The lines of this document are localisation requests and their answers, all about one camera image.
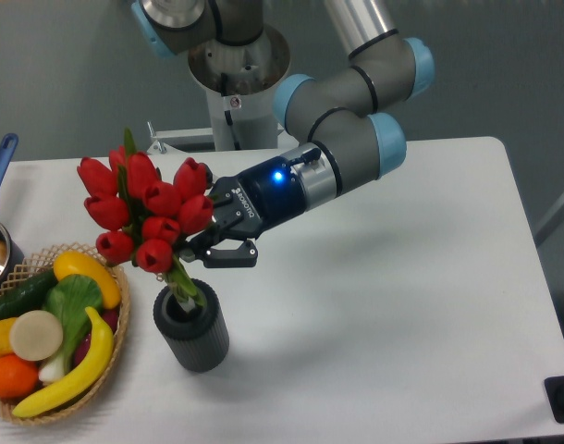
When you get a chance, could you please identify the red tulip bouquet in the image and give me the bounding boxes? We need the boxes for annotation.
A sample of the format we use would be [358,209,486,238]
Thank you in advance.
[77,129,214,313]

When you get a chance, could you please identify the white metal mounting bracket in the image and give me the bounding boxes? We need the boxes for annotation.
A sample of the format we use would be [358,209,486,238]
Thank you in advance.
[146,121,298,154]

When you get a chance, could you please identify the woven wicker basket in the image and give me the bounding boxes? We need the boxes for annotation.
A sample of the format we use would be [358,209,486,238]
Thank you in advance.
[0,242,130,426]

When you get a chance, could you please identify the beige round slice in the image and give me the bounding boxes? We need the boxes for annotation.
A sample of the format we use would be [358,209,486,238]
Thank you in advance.
[9,310,64,362]

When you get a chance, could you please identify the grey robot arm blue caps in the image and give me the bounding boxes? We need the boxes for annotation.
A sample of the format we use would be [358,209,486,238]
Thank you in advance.
[131,1,435,268]

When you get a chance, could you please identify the dark red radish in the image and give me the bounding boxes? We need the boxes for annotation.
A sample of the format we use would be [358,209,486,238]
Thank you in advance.
[72,308,119,367]

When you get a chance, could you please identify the yellow banana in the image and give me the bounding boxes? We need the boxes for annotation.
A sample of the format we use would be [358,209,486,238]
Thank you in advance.
[12,306,114,419]

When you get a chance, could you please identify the white frame at right edge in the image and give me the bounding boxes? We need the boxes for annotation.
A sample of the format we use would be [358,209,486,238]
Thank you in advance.
[533,192,564,248]

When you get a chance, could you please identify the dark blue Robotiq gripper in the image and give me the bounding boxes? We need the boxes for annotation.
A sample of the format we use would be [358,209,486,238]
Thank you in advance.
[178,156,306,268]

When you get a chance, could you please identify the orange fruit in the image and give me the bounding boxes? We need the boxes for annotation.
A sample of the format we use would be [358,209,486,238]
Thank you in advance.
[0,354,39,399]

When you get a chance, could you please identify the dark grey ribbed vase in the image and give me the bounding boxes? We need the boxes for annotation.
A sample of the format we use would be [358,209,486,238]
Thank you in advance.
[153,279,229,373]

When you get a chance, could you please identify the green cucumber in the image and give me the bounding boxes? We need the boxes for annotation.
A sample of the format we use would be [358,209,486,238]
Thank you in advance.
[0,269,57,320]

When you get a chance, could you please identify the green bok choy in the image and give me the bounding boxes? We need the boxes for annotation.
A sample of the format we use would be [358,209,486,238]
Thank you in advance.
[39,274,103,385]

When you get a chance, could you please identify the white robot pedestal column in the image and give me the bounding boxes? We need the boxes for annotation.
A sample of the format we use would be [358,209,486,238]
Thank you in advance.
[188,24,290,151]

